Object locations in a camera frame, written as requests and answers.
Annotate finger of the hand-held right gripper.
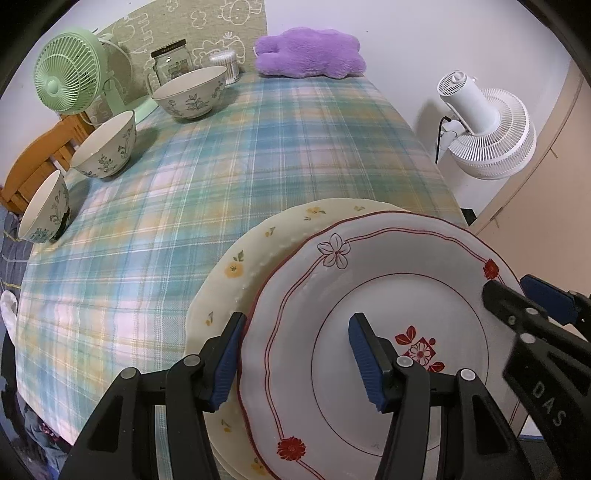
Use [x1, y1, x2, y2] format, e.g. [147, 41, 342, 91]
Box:
[520, 274, 591, 342]
[482, 280, 561, 335]

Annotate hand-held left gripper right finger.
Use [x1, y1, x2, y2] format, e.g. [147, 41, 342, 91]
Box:
[348, 312, 539, 480]

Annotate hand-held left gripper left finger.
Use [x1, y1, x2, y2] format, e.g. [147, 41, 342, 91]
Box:
[67, 312, 247, 480]

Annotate large yellow floral plate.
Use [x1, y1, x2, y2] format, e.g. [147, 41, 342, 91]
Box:
[185, 198, 411, 480]

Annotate white plate red flowers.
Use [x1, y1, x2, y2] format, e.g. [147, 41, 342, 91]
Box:
[236, 210, 529, 480]

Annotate small floral ceramic bowl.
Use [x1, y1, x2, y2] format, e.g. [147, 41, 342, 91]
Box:
[18, 169, 71, 244]

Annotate medium floral ceramic bowl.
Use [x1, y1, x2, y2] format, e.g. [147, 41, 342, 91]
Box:
[69, 111, 137, 180]

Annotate large floral ceramic bowl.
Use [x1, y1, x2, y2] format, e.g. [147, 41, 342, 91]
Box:
[152, 66, 228, 121]

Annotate beige door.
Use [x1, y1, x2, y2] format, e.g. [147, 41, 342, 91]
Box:
[471, 60, 591, 296]

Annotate white fan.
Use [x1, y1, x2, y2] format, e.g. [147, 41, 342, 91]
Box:
[436, 70, 537, 180]

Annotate plaid tablecloth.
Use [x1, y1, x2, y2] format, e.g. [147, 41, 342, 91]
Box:
[9, 71, 465, 457]

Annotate dark patterned cloth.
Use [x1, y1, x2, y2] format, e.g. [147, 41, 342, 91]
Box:
[0, 332, 70, 462]

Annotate white cloth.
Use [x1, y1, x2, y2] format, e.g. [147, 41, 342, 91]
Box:
[0, 291, 19, 333]

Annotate blue striped cloth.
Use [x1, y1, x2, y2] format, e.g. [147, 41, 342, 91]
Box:
[0, 208, 33, 296]

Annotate wooden chair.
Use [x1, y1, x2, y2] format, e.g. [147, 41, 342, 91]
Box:
[0, 115, 93, 215]

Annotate cotton swab container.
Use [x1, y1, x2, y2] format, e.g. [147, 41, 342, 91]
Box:
[209, 50, 241, 86]

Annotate glass jar dark lid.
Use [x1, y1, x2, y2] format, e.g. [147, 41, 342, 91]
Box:
[150, 39, 194, 86]

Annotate purple plush toy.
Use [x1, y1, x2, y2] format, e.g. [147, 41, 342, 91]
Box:
[254, 27, 365, 79]

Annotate green desk fan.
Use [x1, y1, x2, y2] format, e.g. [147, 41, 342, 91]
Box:
[34, 28, 160, 127]

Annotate green printed board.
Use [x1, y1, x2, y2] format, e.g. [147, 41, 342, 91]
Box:
[95, 0, 269, 93]

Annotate black fan cable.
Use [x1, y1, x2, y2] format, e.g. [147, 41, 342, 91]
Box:
[434, 115, 451, 164]

